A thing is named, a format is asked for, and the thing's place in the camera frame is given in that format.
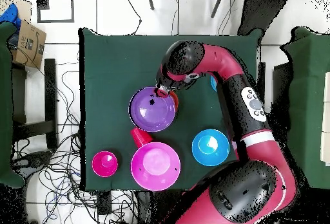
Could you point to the orange bowl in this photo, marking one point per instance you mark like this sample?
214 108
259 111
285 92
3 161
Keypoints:
176 99

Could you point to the wide purple bowl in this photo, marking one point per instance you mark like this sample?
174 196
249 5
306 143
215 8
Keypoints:
152 113

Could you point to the red cup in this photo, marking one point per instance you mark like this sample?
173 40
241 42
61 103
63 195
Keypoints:
140 136

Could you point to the flat-bottomed blue bowl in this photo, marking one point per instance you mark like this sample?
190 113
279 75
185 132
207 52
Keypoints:
213 83

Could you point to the deep blue bowl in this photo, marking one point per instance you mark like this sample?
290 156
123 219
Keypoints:
210 148

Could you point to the large pink bowl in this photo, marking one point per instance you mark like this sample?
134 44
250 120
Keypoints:
154 166

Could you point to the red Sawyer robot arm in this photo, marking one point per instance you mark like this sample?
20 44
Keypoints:
221 59

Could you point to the dark green table cloth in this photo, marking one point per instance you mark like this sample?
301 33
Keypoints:
116 67

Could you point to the black tripod leg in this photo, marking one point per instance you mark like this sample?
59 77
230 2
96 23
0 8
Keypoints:
217 5
150 2

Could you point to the small crimson bowl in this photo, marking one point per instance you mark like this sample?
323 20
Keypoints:
104 164

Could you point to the black wooden bench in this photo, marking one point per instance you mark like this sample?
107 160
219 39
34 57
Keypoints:
50 103

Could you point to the person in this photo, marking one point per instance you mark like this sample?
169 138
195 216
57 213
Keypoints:
260 13

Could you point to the cardboard box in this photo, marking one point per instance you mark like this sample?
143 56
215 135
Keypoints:
28 45

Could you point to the grey black equipment base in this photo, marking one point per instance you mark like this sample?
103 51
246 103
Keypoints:
34 160

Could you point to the green cloth covered table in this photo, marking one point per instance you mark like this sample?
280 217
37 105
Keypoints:
309 92
5 105

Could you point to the white box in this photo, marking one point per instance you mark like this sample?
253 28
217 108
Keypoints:
326 118

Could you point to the blue bag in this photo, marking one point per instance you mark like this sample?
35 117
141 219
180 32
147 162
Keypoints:
10 15

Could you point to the black square floor frame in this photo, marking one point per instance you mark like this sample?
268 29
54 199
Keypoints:
73 7

